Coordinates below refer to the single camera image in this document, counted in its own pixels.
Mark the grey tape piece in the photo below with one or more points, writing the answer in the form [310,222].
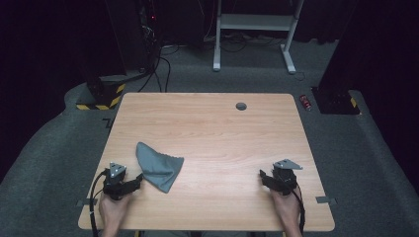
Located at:
[326,199]
[87,202]

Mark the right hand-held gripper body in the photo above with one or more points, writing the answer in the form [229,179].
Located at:
[286,181]

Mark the red can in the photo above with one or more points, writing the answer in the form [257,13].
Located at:
[305,102]

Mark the person's left hand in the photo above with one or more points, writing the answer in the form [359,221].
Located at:
[112,210]

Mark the dark equipment rack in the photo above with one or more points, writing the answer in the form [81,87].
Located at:
[150,33]

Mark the person's right hand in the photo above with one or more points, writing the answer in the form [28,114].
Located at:
[290,210]

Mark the white metal stand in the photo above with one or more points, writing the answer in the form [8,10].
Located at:
[253,22]

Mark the black stand base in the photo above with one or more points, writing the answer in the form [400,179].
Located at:
[336,102]

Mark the grey table grommet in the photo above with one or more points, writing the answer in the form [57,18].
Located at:
[241,106]

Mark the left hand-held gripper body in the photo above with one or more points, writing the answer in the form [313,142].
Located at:
[113,186]

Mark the grey cloth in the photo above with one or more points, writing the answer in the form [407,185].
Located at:
[158,168]

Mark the yellow-black striped stand base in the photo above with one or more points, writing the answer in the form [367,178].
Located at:
[108,95]

